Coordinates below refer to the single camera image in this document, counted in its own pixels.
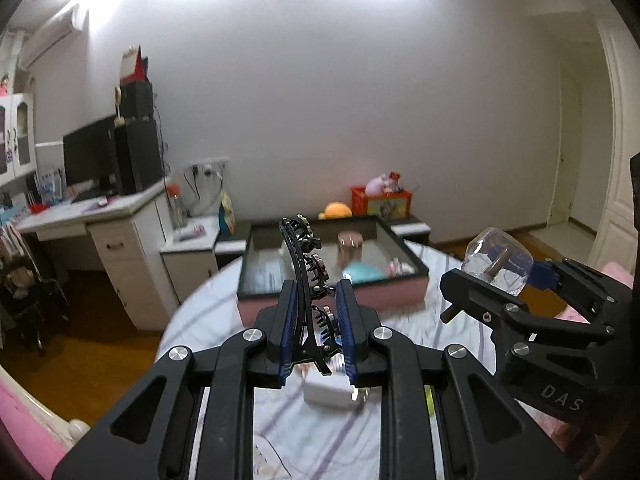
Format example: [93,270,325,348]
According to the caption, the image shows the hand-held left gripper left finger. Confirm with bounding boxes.
[51,279,297,480]

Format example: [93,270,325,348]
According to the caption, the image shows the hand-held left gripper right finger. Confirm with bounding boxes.
[335,279,556,480]

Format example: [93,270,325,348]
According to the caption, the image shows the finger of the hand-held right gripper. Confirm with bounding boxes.
[439,268,617,357]
[529,258,635,342]

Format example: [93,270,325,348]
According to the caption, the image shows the clear plastic jar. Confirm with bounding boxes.
[460,227,533,297]

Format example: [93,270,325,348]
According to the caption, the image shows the black hair claw clip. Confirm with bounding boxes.
[279,215,338,376]

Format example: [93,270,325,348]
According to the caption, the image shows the teal round case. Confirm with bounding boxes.
[342,260,386,283]

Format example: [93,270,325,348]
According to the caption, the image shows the pink black storage box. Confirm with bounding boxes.
[236,215,430,328]

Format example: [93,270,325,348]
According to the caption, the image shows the rose gold jar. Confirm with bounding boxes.
[336,231,363,268]

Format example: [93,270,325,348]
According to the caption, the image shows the pink printed cloth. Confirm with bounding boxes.
[520,260,638,456]

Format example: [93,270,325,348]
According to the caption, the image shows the white cardboard box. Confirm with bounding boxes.
[303,360,351,410]

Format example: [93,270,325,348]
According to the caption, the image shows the white striped table cloth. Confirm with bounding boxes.
[155,237,506,480]

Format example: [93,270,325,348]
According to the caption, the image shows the red plastic crate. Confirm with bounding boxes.
[350,185,413,221]

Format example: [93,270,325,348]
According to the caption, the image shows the white bedside cabinet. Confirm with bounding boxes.
[160,215,223,301]

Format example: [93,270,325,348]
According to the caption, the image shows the orange octopus plush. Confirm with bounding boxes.
[318,201,353,220]

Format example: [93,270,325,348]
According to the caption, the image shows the white door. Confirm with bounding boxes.
[547,60,586,228]

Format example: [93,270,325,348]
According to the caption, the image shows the pink plush toy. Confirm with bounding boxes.
[365,172,396,196]

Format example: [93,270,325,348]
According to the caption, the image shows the blue yellow snack bag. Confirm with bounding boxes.
[219,190,236,235]

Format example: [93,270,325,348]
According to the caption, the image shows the clear bottle red cap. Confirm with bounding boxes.
[167,184,188,228]

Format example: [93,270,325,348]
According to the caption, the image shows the white desk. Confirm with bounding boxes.
[15,180,181,331]

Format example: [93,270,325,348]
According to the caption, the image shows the large black speaker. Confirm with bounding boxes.
[114,119,166,196]

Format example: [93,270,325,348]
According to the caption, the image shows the black chair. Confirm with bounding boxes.
[0,255,71,356]

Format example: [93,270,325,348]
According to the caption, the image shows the pink blanket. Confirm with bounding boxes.
[0,365,66,480]

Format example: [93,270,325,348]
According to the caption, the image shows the black computer monitor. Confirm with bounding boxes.
[62,115,121,193]

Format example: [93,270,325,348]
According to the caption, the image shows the blue white packet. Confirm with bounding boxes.
[39,167,66,206]

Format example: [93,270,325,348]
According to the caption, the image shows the small black speaker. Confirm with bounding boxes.
[120,80,156,123]

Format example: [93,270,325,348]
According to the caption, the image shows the red desk calendar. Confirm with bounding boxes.
[121,45,150,83]

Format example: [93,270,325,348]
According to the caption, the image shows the white glass door cabinet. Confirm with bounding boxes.
[0,92,38,186]

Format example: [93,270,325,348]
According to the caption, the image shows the white air conditioner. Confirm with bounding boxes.
[20,7,88,68]

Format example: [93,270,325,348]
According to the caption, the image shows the white door frame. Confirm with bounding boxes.
[585,10,640,281]

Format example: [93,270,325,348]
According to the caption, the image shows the white wall socket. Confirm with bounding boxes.
[190,157,230,173]

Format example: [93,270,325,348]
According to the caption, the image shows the white bed frame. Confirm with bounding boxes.
[0,365,92,448]

